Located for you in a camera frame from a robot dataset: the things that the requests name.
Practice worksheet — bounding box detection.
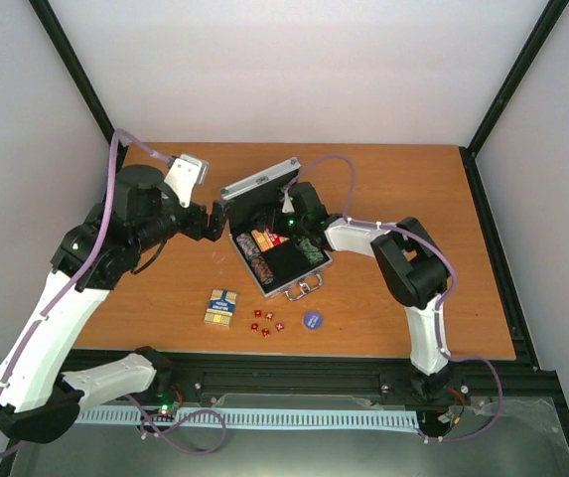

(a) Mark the blue playing card deck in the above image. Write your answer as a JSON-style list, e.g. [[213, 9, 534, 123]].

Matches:
[[203, 288, 238, 328]]

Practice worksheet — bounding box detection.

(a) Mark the brown poker chip stack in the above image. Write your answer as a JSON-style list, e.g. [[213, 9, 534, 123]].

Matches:
[[249, 255, 274, 285]]

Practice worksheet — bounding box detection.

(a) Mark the blue small blind button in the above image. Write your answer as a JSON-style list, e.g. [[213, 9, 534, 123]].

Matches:
[[303, 311, 323, 331]]

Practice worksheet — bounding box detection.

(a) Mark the green poker chip stack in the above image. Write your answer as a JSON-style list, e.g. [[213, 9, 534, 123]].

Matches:
[[296, 238, 325, 265]]

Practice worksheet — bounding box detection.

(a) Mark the aluminium poker case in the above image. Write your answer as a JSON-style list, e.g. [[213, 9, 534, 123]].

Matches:
[[220, 157, 332, 301]]

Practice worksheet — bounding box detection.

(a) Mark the white slotted cable duct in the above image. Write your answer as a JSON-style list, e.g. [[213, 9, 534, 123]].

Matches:
[[72, 406, 420, 432]]

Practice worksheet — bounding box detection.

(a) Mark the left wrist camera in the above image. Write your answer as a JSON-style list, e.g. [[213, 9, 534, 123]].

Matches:
[[164, 154, 210, 208]]

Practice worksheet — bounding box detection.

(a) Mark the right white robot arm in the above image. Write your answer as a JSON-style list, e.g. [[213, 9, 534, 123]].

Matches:
[[254, 182, 456, 400]]

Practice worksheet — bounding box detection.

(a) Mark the black aluminium frame rail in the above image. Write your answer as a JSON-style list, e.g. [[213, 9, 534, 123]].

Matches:
[[60, 350, 561, 413]]

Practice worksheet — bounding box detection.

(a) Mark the purple cable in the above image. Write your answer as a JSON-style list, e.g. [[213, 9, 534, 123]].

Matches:
[[0, 128, 228, 458], [281, 153, 503, 444]]

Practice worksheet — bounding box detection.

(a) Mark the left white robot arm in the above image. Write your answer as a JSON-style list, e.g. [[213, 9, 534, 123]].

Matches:
[[0, 155, 227, 443]]

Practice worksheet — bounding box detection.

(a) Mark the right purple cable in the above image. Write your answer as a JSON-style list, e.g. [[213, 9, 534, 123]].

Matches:
[[281, 153, 503, 444]]

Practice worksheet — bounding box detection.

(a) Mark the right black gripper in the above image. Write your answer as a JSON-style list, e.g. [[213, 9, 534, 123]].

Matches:
[[247, 206, 308, 240]]

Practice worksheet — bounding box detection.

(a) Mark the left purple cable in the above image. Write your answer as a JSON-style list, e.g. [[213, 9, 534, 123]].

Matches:
[[0, 128, 228, 458]]

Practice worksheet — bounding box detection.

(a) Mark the blue white poker chip stack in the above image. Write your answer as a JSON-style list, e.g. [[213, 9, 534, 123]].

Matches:
[[235, 233, 260, 260]]

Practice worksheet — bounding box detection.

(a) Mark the red playing card deck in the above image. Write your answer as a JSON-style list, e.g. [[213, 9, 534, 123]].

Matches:
[[251, 230, 288, 252]]

